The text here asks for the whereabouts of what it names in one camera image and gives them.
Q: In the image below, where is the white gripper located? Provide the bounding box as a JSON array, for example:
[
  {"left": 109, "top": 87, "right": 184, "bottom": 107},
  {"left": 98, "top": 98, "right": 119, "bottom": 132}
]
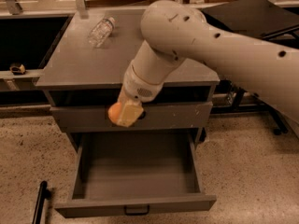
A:
[{"left": 116, "top": 63, "right": 163, "bottom": 127}]

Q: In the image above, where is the orange fruit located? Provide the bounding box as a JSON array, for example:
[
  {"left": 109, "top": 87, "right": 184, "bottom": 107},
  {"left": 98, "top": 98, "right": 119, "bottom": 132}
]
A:
[{"left": 108, "top": 102, "right": 121, "bottom": 123}]

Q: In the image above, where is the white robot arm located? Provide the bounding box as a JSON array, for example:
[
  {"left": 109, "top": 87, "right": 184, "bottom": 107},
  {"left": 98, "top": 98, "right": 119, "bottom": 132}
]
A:
[{"left": 108, "top": 0, "right": 299, "bottom": 127}]

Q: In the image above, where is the grey top drawer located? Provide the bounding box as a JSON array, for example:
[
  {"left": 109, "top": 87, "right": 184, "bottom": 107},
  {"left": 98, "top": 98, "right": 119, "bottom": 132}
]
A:
[{"left": 50, "top": 102, "right": 212, "bottom": 133}]

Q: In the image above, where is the grey drawer cabinet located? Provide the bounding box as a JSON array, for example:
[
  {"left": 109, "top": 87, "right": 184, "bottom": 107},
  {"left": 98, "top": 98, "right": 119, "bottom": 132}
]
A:
[{"left": 36, "top": 9, "right": 219, "bottom": 147}]

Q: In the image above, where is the open grey drawer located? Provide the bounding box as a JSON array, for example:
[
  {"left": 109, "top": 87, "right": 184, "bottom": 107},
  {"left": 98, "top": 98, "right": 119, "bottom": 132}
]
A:
[{"left": 55, "top": 130, "right": 216, "bottom": 218}]

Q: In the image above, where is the clear plastic bottle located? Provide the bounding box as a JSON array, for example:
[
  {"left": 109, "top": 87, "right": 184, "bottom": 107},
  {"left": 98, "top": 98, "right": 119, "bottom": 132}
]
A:
[{"left": 88, "top": 17, "right": 115, "bottom": 48}]

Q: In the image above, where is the black pole bottom left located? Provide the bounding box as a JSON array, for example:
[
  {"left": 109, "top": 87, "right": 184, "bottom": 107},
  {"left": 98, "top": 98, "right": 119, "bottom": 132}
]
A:
[{"left": 32, "top": 181, "right": 51, "bottom": 224}]

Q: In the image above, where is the black panel on stand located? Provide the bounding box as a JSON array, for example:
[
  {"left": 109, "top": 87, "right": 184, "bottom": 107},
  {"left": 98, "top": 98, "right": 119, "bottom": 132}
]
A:
[{"left": 202, "top": 0, "right": 299, "bottom": 39}]

